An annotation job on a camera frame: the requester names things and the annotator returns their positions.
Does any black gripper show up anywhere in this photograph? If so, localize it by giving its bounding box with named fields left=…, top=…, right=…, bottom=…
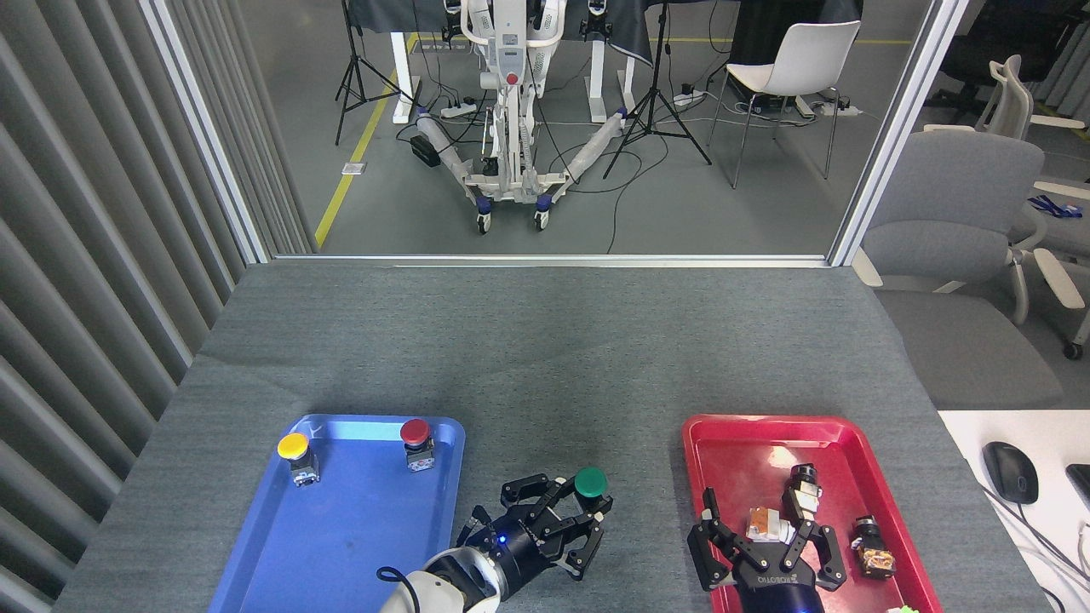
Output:
left=484, top=473, right=615, bottom=599
left=687, top=486, right=849, bottom=613

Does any green push button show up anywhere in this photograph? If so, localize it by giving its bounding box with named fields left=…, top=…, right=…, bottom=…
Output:
left=573, top=466, right=611, bottom=517

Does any red push button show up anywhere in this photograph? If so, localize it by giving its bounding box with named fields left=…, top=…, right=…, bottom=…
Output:
left=399, top=418, right=436, bottom=473

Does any yellow push button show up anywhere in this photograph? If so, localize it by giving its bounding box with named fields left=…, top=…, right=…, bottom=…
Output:
left=278, top=433, right=320, bottom=488

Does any red plastic tray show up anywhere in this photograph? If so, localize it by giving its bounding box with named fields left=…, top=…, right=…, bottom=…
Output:
left=681, top=415, right=944, bottom=613

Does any blue plastic tray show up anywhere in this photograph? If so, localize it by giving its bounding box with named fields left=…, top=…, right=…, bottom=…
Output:
left=209, top=414, right=467, bottom=613

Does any white desk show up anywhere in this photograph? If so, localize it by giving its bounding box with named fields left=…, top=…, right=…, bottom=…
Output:
left=937, top=410, right=1090, bottom=613

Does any black computer mouse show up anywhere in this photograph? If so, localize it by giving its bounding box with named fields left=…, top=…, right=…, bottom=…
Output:
left=983, top=441, right=1040, bottom=505

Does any grey office chair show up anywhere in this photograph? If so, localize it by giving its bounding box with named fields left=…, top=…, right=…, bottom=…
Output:
left=852, top=130, right=1090, bottom=360

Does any black tripod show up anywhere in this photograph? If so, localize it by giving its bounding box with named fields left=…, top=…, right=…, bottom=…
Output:
left=335, top=0, right=418, bottom=146
left=603, top=0, right=713, bottom=180

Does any white stand on wheels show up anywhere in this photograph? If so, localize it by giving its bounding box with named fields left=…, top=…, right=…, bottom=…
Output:
left=413, top=0, right=631, bottom=235

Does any white table leg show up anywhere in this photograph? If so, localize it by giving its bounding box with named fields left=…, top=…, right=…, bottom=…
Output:
left=390, top=30, right=422, bottom=126
left=588, top=38, right=638, bottom=124

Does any black table cloth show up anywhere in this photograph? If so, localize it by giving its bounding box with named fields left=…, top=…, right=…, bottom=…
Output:
left=345, top=0, right=657, bottom=69

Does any white chair with metal legs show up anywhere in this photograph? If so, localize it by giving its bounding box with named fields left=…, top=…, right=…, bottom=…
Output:
left=708, top=20, right=863, bottom=190

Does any white office chair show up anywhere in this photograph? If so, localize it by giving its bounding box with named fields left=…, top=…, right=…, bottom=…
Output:
left=924, top=55, right=1090, bottom=141

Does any black office chair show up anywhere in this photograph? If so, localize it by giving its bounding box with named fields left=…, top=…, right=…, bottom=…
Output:
left=924, top=0, right=1076, bottom=108

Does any white and orange switch block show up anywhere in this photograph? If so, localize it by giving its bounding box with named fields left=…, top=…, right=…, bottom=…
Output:
left=747, top=507, right=795, bottom=547

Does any black switch with white base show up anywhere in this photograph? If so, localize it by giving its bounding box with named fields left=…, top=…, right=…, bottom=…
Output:
left=782, top=464, right=823, bottom=523

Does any black switch with orange base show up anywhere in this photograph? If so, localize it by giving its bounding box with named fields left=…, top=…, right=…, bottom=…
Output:
left=850, top=515, right=897, bottom=580

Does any silver rail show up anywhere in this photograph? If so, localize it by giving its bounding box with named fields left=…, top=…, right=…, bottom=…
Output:
left=272, top=253, right=831, bottom=269

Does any black mouse cable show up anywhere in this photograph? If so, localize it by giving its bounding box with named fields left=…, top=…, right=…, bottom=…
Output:
left=979, top=485, right=1090, bottom=590

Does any silver post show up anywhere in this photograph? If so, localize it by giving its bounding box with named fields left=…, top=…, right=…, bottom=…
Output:
left=828, top=0, right=970, bottom=266
left=141, top=0, right=273, bottom=265

